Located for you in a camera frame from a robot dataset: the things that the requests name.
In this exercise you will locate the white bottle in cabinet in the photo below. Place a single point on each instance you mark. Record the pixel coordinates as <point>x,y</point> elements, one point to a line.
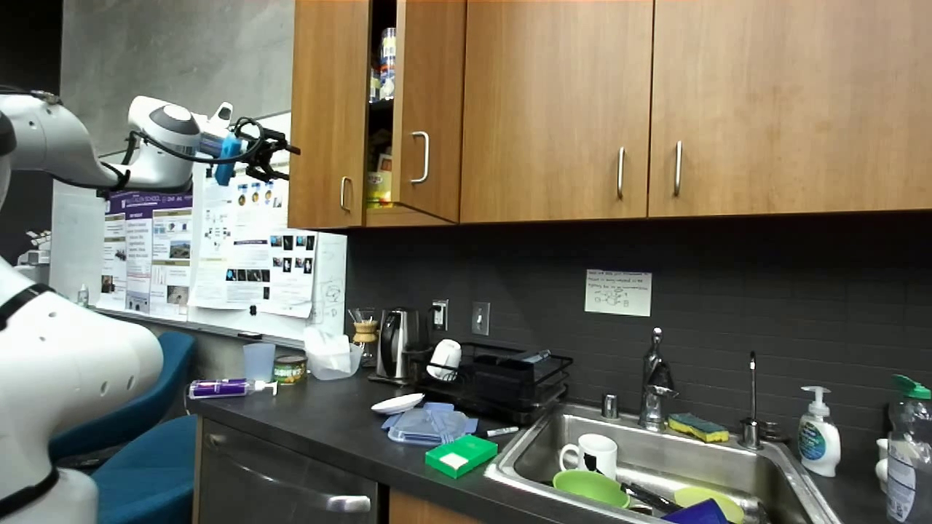
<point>386,63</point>

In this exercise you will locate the white whiteboard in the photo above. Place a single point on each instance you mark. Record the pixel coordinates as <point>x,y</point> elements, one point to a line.
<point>331,280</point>

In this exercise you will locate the thin steel tap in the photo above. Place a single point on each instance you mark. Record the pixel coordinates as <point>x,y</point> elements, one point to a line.
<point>753,392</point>

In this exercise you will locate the white paper wall sign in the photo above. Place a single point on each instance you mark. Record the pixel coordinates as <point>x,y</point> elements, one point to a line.
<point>618,291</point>

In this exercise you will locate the yellow jar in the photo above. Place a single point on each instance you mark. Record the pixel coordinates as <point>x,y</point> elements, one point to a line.
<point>380,184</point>

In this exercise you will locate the yellow green sponge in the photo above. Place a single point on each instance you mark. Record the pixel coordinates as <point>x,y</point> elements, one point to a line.
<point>699,427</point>

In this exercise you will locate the purple bottle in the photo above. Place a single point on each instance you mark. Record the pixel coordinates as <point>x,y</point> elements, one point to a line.
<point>219,389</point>

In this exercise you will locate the wooden false drawer panel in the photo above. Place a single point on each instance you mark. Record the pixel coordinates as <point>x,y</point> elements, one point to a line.
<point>425,510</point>

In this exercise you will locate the clear plastic container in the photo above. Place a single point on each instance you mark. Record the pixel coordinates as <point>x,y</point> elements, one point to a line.
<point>334,368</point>

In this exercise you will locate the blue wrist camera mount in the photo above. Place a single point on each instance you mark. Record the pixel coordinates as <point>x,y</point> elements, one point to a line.
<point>229,162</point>

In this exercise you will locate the small steel sink knob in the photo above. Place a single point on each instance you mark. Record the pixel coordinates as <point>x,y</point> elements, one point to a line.
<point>609,405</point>

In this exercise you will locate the glass carafe wooden collar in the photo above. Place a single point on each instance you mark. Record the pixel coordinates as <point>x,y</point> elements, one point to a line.
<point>364,332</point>

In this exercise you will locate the translucent plastic cup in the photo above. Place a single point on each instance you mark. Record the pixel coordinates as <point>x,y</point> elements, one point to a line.
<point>259,364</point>

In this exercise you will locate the white plate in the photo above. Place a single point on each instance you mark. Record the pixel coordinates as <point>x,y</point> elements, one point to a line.
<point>396,402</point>

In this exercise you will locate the dark blue dish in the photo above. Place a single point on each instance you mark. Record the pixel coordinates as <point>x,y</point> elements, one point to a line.
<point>699,513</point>

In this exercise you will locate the stainless steel sink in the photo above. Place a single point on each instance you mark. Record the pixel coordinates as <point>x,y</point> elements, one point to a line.
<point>642,453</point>

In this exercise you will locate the green bowl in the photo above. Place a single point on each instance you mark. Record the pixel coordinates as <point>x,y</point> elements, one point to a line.
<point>590,488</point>

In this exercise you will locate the dark kitchen faucet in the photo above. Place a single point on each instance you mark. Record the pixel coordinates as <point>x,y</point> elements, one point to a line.
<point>655,377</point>

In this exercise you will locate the white crumpled tissue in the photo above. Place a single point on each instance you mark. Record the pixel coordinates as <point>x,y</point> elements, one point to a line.
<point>326,344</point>

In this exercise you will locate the purple header research poster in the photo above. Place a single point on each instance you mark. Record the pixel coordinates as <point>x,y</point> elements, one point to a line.
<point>147,251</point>

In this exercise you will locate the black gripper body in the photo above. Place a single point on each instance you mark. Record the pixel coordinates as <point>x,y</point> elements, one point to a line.
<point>255,146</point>

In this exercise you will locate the blue chair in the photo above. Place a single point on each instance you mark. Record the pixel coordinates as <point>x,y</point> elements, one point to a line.
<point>175,380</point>
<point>149,476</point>

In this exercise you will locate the white mug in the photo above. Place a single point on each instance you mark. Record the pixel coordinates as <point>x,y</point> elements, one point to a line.
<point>596,453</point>

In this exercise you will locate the white soap dispenser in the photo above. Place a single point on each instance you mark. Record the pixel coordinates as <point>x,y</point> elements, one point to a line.
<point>819,438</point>

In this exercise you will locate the yellow green plate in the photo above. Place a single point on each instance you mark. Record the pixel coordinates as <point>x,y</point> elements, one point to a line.
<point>712,498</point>

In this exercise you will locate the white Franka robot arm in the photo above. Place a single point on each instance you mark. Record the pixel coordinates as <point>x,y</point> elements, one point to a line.
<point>67,368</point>

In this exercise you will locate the stainless steel dishwasher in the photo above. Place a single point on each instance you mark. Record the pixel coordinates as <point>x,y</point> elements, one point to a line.
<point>281,476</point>

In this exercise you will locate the research poster with photos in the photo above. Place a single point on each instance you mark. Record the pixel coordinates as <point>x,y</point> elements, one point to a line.
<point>252,248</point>

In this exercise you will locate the green label jar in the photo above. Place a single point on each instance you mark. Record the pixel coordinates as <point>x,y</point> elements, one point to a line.
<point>290,370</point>

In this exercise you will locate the green cap spray bottle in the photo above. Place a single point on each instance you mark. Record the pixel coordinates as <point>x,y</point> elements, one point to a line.
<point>904,441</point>

